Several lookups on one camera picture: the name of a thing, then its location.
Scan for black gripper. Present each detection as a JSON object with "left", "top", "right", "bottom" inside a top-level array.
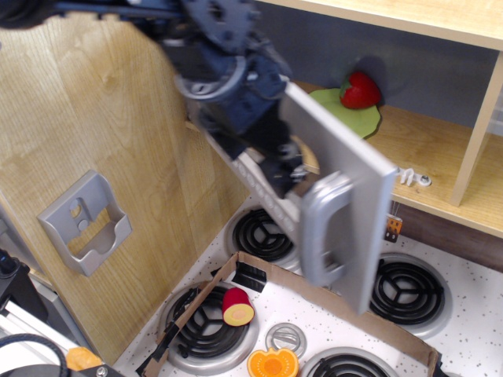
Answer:
[{"left": 174, "top": 53, "right": 309, "bottom": 199}]

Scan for silver toy microwave door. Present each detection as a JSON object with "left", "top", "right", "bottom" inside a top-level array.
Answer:
[{"left": 206, "top": 82, "right": 396, "bottom": 314}]

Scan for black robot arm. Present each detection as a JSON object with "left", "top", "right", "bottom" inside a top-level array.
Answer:
[{"left": 1, "top": 1, "right": 306, "bottom": 197}]

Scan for back left stove burner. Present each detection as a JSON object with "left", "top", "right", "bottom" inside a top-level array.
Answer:
[{"left": 224, "top": 206, "right": 301, "bottom": 274}]

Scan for stove burner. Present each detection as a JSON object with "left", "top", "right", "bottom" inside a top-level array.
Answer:
[
  {"left": 224, "top": 206, "right": 301, "bottom": 274},
  {"left": 167, "top": 283, "right": 259, "bottom": 376},
  {"left": 299, "top": 347, "right": 398, "bottom": 377},
  {"left": 369, "top": 252, "right": 453, "bottom": 339}
]

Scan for green toy plate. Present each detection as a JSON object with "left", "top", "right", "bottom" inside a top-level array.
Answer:
[{"left": 309, "top": 88, "right": 381, "bottom": 139}]

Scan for red toy strawberry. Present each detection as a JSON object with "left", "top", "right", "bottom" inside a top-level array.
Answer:
[{"left": 340, "top": 71, "right": 382, "bottom": 109}]

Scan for white door latch clip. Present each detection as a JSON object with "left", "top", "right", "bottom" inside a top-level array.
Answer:
[{"left": 396, "top": 167, "right": 432, "bottom": 187}]

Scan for hanging toy spatula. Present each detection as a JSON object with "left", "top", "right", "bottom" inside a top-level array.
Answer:
[{"left": 384, "top": 201, "right": 403, "bottom": 243}]

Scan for red yellow toy fruit piece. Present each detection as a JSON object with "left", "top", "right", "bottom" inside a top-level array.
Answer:
[{"left": 222, "top": 287, "right": 255, "bottom": 327}]

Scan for silver front stove knob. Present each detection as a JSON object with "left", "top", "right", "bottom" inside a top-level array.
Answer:
[{"left": 265, "top": 322, "right": 307, "bottom": 358}]

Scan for front left stove burner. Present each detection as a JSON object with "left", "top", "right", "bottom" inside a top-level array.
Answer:
[{"left": 167, "top": 283, "right": 259, "bottom": 376}]

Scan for back right stove burner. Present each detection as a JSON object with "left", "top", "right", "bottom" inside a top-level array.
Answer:
[{"left": 369, "top": 252, "right": 453, "bottom": 339}]

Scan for orange toy pumpkin half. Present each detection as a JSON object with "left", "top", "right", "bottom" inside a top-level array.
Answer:
[{"left": 247, "top": 348, "right": 299, "bottom": 377}]

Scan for front right stove burner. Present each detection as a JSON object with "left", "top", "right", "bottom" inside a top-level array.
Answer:
[{"left": 299, "top": 347, "right": 398, "bottom": 377}]

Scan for orange toy food piece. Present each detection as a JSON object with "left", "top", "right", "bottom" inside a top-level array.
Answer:
[{"left": 65, "top": 346, "right": 103, "bottom": 372}]

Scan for black equipment on left edge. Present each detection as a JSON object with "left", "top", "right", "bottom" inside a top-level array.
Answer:
[{"left": 1, "top": 249, "right": 49, "bottom": 322}]

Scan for grey wall phone holder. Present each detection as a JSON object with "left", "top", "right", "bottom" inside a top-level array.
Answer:
[{"left": 37, "top": 170, "right": 132, "bottom": 276}]

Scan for black braided cable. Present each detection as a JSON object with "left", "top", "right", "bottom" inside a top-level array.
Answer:
[{"left": 0, "top": 333, "right": 70, "bottom": 377}]

